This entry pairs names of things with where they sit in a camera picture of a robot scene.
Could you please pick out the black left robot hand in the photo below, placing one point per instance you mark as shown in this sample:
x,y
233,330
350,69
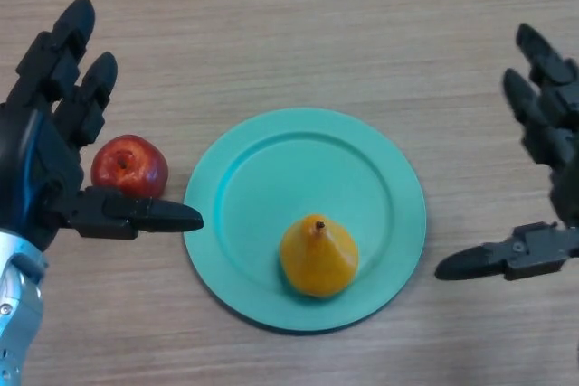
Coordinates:
x,y
45,164

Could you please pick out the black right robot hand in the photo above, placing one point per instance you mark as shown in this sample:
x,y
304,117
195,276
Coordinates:
x,y
552,133

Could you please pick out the yellow pear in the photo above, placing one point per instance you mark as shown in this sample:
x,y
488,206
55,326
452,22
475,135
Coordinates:
x,y
319,259

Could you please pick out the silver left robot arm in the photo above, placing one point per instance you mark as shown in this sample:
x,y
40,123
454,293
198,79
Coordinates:
x,y
16,309

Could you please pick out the green round plate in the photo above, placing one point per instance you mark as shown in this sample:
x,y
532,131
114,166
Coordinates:
x,y
253,205

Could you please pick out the red apple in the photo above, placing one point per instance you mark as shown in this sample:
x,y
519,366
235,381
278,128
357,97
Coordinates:
x,y
129,166

